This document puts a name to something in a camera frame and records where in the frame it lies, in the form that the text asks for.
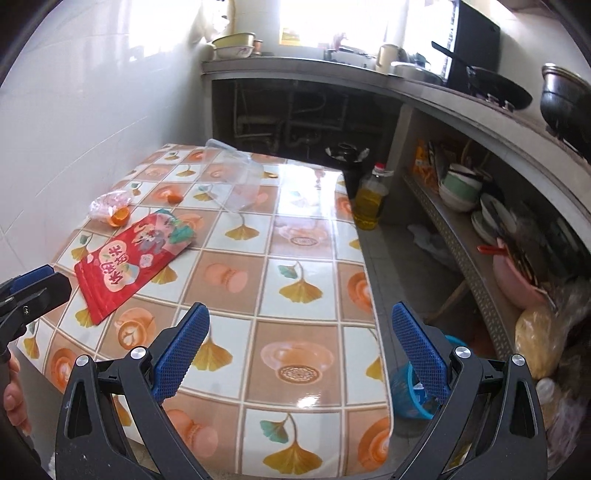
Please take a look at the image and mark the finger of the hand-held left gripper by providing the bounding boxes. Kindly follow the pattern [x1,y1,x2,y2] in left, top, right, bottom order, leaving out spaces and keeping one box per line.
[0,272,74,352]
[0,264,55,297]

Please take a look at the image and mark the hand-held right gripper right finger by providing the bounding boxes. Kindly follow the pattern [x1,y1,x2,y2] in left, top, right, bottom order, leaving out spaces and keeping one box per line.
[391,302,548,480]

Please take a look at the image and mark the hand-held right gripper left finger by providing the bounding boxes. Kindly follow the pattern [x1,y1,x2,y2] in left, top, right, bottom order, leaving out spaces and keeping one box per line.
[54,303,211,480]

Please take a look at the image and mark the blue plastic basket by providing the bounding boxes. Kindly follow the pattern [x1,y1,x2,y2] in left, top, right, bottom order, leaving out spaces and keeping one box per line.
[390,335,470,422]

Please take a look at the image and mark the red printed packet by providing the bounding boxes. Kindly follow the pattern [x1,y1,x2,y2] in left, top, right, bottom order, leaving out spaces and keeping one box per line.
[74,209,198,325]

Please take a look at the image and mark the small clear plastic bag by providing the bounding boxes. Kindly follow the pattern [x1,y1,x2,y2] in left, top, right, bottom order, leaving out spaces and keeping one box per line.
[88,191,136,223]

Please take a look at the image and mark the clear plastic container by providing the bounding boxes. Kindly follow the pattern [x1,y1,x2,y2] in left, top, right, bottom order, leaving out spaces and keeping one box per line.
[204,138,265,214]

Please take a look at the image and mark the person's left hand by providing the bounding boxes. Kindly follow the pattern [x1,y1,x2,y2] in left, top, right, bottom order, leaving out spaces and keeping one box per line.
[4,354,32,438]

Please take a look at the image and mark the grey perforated metal shelf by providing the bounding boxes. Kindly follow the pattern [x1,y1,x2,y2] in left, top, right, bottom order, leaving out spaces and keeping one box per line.
[401,173,523,366]

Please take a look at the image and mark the white crumpled bag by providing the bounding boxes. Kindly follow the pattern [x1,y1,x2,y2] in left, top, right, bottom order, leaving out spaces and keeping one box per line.
[407,224,456,269]

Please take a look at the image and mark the pink plastic basin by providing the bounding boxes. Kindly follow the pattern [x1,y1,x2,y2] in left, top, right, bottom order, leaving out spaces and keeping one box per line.
[491,251,551,311]

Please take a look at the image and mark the bag of yellow grain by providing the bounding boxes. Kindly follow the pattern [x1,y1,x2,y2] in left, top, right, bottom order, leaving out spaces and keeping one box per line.
[514,307,570,380]

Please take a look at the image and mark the leaf pattern tablecloth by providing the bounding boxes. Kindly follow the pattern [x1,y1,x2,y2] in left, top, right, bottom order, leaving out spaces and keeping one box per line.
[21,143,399,477]

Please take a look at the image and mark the stack of plates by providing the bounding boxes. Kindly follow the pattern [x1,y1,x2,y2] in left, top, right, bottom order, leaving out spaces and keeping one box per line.
[470,194,519,246]

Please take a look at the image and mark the cooking oil bottle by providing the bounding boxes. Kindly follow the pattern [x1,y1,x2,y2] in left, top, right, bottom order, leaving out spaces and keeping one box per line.
[352,161,394,232]

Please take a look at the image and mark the stack of bowls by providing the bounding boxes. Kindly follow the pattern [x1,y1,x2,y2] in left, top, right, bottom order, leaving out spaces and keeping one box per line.
[438,164,484,214]

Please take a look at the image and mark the orange snack packets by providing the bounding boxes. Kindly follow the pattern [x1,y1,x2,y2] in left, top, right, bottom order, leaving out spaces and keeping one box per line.
[412,141,440,186]

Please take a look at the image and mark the drain pipes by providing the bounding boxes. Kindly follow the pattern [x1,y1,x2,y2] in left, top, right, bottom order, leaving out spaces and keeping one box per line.
[232,88,352,154]

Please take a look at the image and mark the black wok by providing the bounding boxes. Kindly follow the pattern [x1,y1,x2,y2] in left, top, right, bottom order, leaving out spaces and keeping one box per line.
[431,41,535,112]

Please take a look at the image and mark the steel pot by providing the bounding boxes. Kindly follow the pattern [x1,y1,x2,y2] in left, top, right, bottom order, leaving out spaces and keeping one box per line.
[392,62,445,85]

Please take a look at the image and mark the black cooking pot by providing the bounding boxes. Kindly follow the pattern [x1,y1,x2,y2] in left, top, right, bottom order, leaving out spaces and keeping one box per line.
[539,64,591,145]

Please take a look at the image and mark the cream kettle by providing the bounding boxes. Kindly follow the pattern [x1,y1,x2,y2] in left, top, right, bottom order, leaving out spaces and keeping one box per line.
[375,44,401,73]

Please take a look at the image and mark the stacked basins on counter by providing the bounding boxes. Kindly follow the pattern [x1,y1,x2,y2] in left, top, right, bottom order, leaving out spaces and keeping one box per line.
[211,32,257,59]

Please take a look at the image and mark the concrete kitchen counter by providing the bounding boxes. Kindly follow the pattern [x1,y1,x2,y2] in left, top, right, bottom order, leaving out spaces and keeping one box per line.
[201,55,591,219]

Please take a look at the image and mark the black panel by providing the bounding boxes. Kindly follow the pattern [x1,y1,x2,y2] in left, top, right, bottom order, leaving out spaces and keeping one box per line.
[447,0,502,94]

